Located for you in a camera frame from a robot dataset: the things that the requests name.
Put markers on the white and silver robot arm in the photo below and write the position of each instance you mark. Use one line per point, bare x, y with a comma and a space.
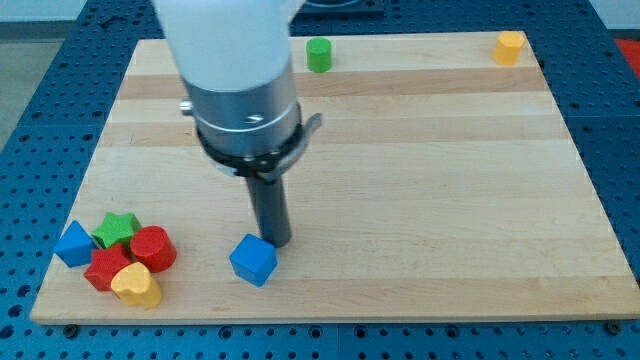
234, 59

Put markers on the light wooden board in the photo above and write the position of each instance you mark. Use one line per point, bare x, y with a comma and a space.
440, 187

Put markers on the blue wooden pentagon block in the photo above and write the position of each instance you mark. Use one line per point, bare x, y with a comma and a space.
75, 246

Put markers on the blue wooden cube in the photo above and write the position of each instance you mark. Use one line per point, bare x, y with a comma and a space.
253, 260

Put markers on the black clamp ring with lever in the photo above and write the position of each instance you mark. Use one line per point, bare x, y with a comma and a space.
269, 166

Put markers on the yellow wooden heart block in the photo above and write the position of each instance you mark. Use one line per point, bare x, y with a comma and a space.
136, 286

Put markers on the yellow wooden hexagon block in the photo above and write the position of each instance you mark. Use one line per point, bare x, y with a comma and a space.
508, 47

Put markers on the green wooden star block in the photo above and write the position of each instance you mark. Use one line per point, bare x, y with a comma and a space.
116, 229

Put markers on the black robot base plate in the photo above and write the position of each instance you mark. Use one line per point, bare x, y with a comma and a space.
342, 7

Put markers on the red wooden cylinder block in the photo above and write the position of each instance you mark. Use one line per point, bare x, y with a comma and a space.
152, 246

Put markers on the green wooden cylinder block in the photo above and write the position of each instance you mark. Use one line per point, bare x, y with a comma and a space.
319, 54

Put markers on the red wooden star block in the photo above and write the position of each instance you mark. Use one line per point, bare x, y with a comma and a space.
105, 264

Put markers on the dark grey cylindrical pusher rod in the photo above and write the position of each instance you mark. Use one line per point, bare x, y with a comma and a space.
269, 203

